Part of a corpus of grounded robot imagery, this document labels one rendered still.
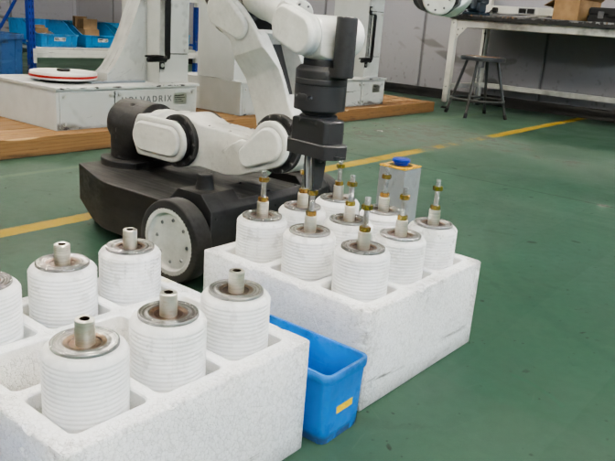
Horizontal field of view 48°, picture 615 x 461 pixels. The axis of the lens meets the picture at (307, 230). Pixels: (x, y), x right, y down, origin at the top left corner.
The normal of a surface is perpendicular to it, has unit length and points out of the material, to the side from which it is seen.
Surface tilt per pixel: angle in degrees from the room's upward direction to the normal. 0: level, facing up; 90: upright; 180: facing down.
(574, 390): 0
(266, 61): 114
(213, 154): 90
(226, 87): 90
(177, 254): 90
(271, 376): 90
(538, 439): 0
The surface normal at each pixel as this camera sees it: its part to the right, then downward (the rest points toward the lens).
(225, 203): 0.61, -0.50
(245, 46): -0.62, 0.18
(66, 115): 0.78, 0.23
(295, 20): -0.78, 0.13
